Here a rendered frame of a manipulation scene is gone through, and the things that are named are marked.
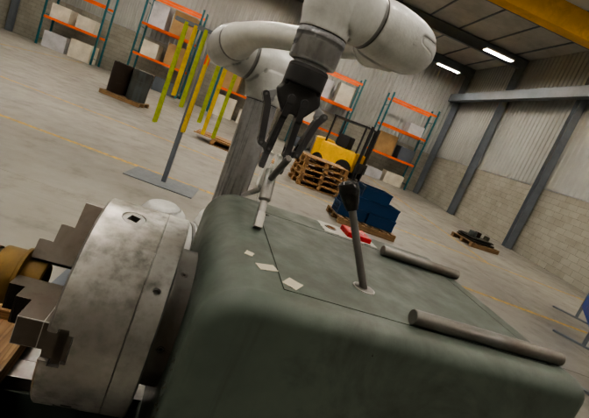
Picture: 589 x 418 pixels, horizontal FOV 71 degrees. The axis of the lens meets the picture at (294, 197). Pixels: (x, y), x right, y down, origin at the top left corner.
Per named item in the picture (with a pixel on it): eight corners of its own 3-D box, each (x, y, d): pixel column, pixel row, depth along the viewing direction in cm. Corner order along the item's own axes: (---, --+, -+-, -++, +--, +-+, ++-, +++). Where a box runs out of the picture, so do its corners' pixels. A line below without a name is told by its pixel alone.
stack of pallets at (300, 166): (329, 189, 1104) (339, 165, 1091) (340, 199, 1024) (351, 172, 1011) (287, 174, 1063) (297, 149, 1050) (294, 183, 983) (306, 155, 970)
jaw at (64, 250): (107, 279, 69) (132, 215, 73) (105, 276, 64) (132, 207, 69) (36, 261, 66) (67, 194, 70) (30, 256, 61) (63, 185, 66)
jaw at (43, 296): (99, 290, 62) (75, 330, 51) (88, 320, 63) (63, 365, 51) (19, 271, 59) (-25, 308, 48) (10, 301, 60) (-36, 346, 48)
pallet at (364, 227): (377, 228, 845) (393, 193, 831) (393, 242, 770) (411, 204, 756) (325, 209, 813) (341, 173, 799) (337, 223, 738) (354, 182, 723)
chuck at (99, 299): (134, 312, 87) (180, 185, 76) (81, 463, 58) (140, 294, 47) (90, 301, 84) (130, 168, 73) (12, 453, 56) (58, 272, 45)
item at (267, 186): (265, 228, 70) (280, 169, 75) (252, 223, 70) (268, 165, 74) (261, 230, 72) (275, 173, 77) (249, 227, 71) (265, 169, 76)
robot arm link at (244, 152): (170, 258, 138) (229, 267, 150) (180, 279, 125) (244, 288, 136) (244, 34, 129) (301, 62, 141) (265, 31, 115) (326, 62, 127)
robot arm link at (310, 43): (294, 27, 76) (282, 59, 77) (304, 20, 67) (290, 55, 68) (337, 48, 78) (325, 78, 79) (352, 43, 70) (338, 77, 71)
